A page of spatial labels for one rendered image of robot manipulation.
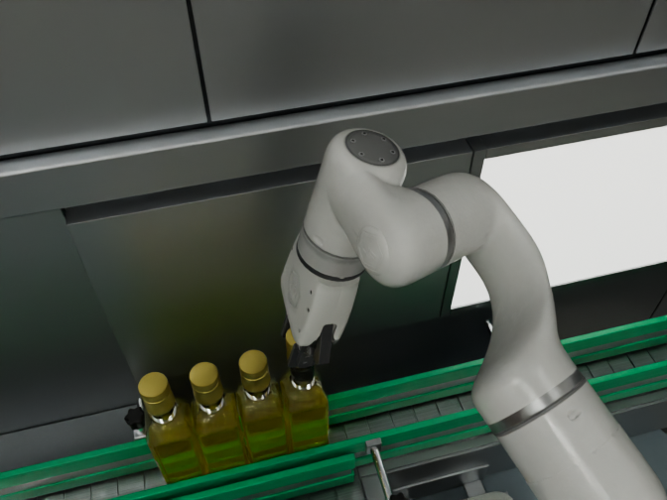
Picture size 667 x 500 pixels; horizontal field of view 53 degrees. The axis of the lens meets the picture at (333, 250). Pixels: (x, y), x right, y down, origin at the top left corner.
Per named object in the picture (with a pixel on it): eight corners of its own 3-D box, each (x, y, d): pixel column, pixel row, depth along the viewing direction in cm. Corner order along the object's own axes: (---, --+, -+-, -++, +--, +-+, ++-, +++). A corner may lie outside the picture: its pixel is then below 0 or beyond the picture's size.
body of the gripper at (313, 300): (290, 207, 68) (269, 278, 76) (311, 283, 62) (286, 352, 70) (357, 208, 71) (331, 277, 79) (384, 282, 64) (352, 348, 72)
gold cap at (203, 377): (221, 377, 82) (217, 358, 79) (224, 403, 80) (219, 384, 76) (193, 382, 82) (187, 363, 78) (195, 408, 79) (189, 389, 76)
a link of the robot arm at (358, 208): (492, 215, 55) (415, 252, 50) (445, 297, 62) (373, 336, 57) (375, 111, 62) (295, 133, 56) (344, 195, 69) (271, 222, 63)
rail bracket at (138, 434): (164, 421, 104) (146, 377, 94) (169, 461, 100) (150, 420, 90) (138, 427, 104) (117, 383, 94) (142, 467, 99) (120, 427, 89)
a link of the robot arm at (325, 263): (293, 193, 67) (288, 213, 69) (312, 259, 61) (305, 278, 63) (362, 195, 70) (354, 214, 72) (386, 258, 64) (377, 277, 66)
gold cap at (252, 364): (267, 364, 83) (264, 345, 80) (273, 389, 81) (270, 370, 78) (238, 371, 83) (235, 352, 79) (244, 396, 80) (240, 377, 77)
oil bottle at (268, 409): (284, 438, 102) (274, 365, 86) (292, 473, 98) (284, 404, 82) (247, 448, 101) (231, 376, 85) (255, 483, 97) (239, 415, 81)
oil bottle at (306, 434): (322, 431, 103) (320, 356, 87) (330, 464, 99) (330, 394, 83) (286, 438, 102) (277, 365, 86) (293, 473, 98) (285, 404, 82)
